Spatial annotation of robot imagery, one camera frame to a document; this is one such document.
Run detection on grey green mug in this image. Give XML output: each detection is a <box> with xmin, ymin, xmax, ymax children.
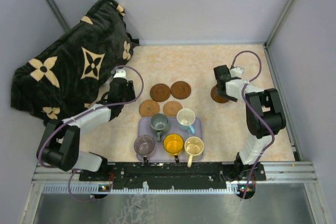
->
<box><xmin>150</xmin><ymin>113</ymin><xmax>170</xmax><ymax>142</ymax></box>

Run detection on woven rattan coaster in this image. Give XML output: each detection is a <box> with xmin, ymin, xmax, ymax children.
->
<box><xmin>163</xmin><ymin>101</ymin><xmax>183</xmax><ymax>116</ymax></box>
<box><xmin>139</xmin><ymin>100</ymin><xmax>160</xmax><ymax>117</ymax></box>

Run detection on purple glass mug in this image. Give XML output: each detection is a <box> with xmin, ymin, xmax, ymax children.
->
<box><xmin>133</xmin><ymin>135</ymin><xmax>155</xmax><ymax>164</ymax></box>

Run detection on white mug blue handle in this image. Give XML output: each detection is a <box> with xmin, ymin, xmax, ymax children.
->
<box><xmin>176</xmin><ymin>108</ymin><xmax>196</xmax><ymax>134</ymax></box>

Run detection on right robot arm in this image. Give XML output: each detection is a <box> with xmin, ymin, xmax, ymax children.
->
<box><xmin>214</xmin><ymin>65</ymin><xmax>286</xmax><ymax>181</ymax></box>

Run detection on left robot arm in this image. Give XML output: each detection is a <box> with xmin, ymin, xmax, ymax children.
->
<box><xmin>36</xmin><ymin>78</ymin><xmax>135</xmax><ymax>180</ymax></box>

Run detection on yellow glass mug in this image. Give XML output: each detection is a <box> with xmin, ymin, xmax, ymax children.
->
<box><xmin>163</xmin><ymin>133</ymin><xmax>184</xmax><ymax>163</ymax></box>

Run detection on aluminium frame rail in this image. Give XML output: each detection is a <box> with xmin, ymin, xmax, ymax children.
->
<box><xmin>31</xmin><ymin>161</ymin><xmax>318</xmax><ymax>196</ymax></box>

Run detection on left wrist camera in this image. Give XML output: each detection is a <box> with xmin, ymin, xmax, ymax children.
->
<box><xmin>112</xmin><ymin>68</ymin><xmax>127</xmax><ymax>79</ymax></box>

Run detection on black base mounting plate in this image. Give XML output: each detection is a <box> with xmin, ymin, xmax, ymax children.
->
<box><xmin>79</xmin><ymin>162</ymin><xmax>251</xmax><ymax>190</ymax></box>

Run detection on black floral plush blanket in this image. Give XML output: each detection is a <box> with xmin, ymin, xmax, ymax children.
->
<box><xmin>10</xmin><ymin>0</ymin><xmax>139</xmax><ymax>122</ymax></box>

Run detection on lavender plastic tray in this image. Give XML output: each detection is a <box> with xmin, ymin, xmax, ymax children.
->
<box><xmin>138</xmin><ymin>117</ymin><xmax>205</xmax><ymax>163</ymax></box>

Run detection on cream mug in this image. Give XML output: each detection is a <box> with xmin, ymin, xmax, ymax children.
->
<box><xmin>184</xmin><ymin>136</ymin><xmax>204</xmax><ymax>168</ymax></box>

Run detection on dark wooden coaster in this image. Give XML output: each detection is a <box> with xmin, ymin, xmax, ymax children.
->
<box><xmin>211</xmin><ymin>86</ymin><xmax>229</xmax><ymax>104</ymax></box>
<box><xmin>170</xmin><ymin>81</ymin><xmax>191</xmax><ymax>100</ymax></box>
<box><xmin>150</xmin><ymin>83</ymin><xmax>171</xmax><ymax>102</ymax></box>

